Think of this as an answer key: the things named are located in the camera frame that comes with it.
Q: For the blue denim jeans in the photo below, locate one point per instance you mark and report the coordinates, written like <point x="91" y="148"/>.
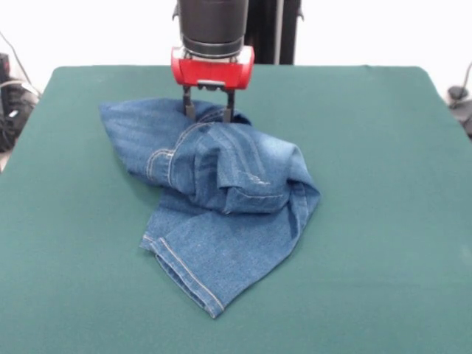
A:
<point x="221" y="239"/>

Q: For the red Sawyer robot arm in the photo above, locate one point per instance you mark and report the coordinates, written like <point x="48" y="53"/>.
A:
<point x="212" y="22"/>

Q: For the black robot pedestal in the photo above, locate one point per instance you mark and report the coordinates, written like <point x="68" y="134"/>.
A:
<point x="273" y="37"/>

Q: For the dark green table cloth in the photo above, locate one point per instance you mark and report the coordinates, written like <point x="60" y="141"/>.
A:
<point x="368" y="221"/>

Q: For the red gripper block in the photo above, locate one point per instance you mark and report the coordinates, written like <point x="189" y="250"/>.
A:
<point x="214" y="70"/>

